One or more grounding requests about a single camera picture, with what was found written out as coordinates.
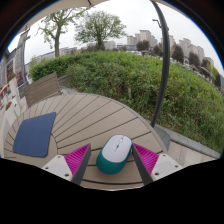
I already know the green hedge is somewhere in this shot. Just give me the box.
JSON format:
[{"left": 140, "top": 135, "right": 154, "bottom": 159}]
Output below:
[{"left": 29, "top": 49, "right": 224, "bottom": 154}]

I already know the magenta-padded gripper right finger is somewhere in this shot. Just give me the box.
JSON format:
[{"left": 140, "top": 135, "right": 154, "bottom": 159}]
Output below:
[{"left": 131, "top": 143, "right": 184, "bottom": 186}]

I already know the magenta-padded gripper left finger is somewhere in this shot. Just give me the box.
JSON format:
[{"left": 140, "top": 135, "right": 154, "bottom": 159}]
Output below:
[{"left": 41, "top": 143, "right": 92, "bottom": 186}]

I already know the group of apartment buildings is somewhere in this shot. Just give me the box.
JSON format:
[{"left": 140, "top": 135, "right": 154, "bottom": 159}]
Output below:
[{"left": 126, "top": 29, "right": 216, "bottom": 69}]

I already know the white and teal computer mouse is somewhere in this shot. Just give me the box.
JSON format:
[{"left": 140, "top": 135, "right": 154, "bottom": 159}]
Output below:
[{"left": 95, "top": 134, "right": 134, "bottom": 176}]

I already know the dark banner stand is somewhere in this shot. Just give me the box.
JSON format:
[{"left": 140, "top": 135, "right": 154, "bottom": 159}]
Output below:
[{"left": 14, "top": 29, "right": 32, "bottom": 88}]

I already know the sparse-leaved tree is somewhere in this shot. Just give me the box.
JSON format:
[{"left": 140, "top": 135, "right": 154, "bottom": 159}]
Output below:
[{"left": 36, "top": 8, "right": 89, "bottom": 58}]

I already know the dark curved parasol pole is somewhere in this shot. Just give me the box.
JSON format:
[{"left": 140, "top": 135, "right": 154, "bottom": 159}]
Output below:
[{"left": 149, "top": 0, "right": 172, "bottom": 151}]

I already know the slatted outdoor chair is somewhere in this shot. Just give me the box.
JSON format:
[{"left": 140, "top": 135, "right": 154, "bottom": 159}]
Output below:
[{"left": 22, "top": 72, "right": 64, "bottom": 108}]

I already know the white planter box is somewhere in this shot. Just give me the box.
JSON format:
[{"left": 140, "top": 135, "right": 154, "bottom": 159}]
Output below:
[{"left": 7, "top": 73, "right": 20, "bottom": 99}]

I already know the blue rectangular mouse pad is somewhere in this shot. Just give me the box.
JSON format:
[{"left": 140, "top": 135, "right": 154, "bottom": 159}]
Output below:
[{"left": 12, "top": 111, "right": 57, "bottom": 158}]

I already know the round green tree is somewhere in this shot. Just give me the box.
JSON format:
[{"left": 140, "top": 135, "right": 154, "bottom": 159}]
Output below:
[{"left": 73, "top": 10, "right": 128, "bottom": 51}]

